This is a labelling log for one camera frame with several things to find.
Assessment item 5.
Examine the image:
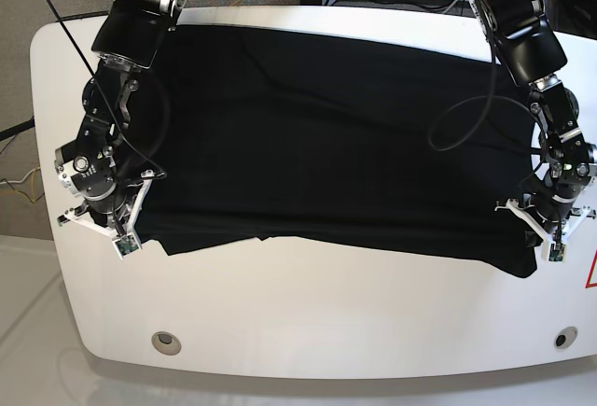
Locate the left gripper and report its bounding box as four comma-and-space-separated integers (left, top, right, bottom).
494, 193, 596, 249

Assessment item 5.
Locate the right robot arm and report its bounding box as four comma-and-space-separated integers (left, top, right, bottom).
55, 0, 187, 246

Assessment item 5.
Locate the round table grommet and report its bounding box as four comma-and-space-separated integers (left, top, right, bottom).
151, 331, 182, 356
554, 327, 578, 350

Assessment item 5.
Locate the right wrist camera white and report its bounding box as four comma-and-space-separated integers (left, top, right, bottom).
112, 232, 142, 260

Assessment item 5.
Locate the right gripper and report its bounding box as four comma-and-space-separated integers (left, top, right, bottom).
57, 170, 154, 241

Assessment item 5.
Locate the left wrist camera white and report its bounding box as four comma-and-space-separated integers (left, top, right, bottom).
541, 241, 567, 263

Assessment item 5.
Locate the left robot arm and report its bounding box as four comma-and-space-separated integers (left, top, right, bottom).
468, 0, 596, 262

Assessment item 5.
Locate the round table grommet left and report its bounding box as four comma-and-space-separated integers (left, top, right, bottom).
151, 331, 182, 356

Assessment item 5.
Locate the round table grommet right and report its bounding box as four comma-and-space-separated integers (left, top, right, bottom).
554, 327, 578, 350

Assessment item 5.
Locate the yellow floor cable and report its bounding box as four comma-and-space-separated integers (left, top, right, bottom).
0, 167, 44, 203

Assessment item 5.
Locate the red triangle warning sticker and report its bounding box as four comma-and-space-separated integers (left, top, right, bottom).
585, 252, 597, 288

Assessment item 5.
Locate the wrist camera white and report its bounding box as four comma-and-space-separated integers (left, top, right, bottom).
541, 241, 567, 263
112, 232, 142, 260

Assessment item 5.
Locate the black T-shirt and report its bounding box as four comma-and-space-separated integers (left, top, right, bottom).
136, 25, 536, 278

